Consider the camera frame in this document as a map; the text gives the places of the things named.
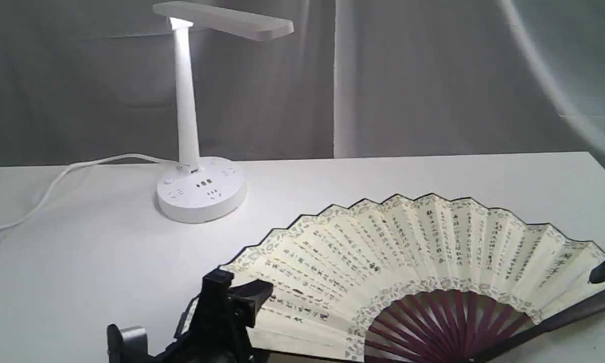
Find grey backdrop curtain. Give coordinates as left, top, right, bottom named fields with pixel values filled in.
left=0, top=1, right=605, bottom=166

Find white desk lamp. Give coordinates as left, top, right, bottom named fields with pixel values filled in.
left=153, top=2, right=295, bottom=224

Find paper folding fan purple ribs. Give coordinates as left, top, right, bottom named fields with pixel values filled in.
left=220, top=194, right=605, bottom=362

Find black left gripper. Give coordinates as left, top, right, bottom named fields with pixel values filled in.
left=154, top=269, right=273, bottom=362

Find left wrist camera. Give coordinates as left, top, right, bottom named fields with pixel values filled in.
left=106, top=324, right=149, bottom=362

